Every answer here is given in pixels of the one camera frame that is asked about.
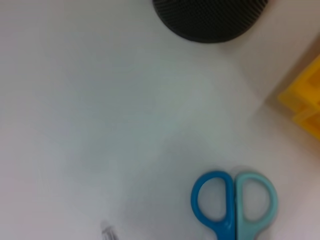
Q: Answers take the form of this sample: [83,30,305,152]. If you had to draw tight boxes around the blue scissors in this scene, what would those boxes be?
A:
[190,170,279,240]

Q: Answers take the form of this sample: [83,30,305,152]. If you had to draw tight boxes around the black mesh pen holder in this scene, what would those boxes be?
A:
[152,0,270,44]

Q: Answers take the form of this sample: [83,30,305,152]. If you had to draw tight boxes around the yellow plastic bin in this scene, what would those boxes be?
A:
[277,53,320,140]

